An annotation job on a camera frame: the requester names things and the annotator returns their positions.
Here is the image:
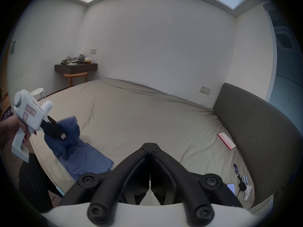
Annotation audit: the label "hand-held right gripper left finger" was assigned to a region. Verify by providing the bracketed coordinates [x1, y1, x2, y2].
[59, 142, 150, 227]

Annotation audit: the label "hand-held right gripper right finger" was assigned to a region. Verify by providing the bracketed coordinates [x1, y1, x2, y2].
[150, 142, 243, 227]

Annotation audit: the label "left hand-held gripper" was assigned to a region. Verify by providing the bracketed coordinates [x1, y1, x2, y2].
[11, 89, 67, 163]

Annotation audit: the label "dark blue shirt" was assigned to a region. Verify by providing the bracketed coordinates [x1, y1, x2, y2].
[45, 116, 114, 182]

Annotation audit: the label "person's left hand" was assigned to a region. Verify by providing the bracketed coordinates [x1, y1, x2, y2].
[0, 116, 37, 149]

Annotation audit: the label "white round stool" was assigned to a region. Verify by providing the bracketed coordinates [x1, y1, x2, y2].
[30, 87, 46, 102]

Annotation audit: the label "smartphone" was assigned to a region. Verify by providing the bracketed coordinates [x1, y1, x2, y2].
[226, 183, 237, 196]

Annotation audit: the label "round wooden side table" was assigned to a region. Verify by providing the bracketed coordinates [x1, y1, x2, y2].
[63, 72, 88, 88]

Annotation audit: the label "pink and white flat box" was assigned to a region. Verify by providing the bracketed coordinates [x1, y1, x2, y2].
[217, 132, 237, 150]

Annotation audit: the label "person's legs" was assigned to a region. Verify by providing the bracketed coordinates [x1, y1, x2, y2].
[18, 152, 63, 213]

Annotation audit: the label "bed with beige sheet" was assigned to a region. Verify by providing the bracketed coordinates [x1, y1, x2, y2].
[28, 78, 256, 212]

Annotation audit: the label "grey padded headboard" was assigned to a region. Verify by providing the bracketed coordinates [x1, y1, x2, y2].
[213, 83, 303, 213]

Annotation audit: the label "dark wall shelf with clothes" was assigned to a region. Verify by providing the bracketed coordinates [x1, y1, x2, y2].
[54, 54, 98, 75]

